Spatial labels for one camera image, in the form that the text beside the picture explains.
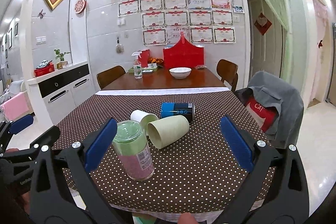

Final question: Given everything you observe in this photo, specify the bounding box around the small potted plant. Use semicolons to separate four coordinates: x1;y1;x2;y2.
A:
54;49;70;69

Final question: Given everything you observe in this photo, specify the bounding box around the clear spray bottle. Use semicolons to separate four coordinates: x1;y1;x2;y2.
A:
131;52;142;79

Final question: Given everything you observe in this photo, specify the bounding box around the left brown wooden chair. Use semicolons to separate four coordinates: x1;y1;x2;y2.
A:
97;65;126;89

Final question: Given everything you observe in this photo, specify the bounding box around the red box on sideboard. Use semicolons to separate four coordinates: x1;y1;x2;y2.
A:
34;60;55;77

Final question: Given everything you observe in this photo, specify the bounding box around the orange snack pile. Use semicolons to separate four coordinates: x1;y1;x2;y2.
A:
148;57;164;67

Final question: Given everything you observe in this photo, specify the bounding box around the white door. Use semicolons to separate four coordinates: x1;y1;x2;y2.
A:
248;0;286;77

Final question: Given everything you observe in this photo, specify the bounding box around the pink green paper can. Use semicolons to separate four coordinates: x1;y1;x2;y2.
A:
113;120;154;181

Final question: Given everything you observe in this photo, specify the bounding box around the small red envelope box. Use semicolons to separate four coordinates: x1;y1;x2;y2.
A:
138;50;150;68

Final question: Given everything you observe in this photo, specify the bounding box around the blue black can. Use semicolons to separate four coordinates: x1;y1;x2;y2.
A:
160;102;195;122

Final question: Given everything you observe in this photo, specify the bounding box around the grey jacket on chair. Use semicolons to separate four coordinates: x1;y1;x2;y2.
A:
234;71;304;148

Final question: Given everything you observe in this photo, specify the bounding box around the brown polka dot tablecloth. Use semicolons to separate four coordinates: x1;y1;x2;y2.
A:
54;91;265;214

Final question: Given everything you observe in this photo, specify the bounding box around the person's left hand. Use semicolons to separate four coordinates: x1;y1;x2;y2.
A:
2;148;32;215

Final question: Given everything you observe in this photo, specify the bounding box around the pink cloth on sofa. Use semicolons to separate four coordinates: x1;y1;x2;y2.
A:
1;92;29;121

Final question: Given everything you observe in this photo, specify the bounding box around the brown wooden chair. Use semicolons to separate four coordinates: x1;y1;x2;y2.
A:
97;65;126;89
217;59;238;92

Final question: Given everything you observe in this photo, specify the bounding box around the white cup green inside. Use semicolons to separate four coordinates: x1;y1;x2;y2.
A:
130;110;158;136

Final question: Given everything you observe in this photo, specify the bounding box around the person's right hand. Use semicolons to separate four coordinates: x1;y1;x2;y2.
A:
178;213;198;224

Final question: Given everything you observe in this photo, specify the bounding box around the red diamond door decoration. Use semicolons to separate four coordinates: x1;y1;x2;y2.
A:
254;12;272;36

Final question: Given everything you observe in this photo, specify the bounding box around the right brown wooden chair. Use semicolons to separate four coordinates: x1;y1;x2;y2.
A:
217;59;238;92

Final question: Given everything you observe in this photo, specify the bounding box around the pale green cup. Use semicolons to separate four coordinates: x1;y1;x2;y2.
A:
147;115;190;149

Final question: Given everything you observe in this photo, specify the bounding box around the green tray on table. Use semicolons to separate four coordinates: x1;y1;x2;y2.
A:
127;67;158;74

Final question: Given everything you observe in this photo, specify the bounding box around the white ceramic bowl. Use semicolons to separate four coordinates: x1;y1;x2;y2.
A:
169;67;192;79

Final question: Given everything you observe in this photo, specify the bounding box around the red gift bag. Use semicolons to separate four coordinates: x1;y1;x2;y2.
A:
163;32;205;69

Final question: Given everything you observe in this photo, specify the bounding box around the red cushion with letters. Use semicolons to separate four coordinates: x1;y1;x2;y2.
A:
245;96;278;132

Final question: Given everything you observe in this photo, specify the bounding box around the red round hanging ornament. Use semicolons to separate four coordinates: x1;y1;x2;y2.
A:
74;0;86;14

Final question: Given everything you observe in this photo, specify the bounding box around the white black sideboard cabinet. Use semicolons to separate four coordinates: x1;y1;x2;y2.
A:
26;61;95;127

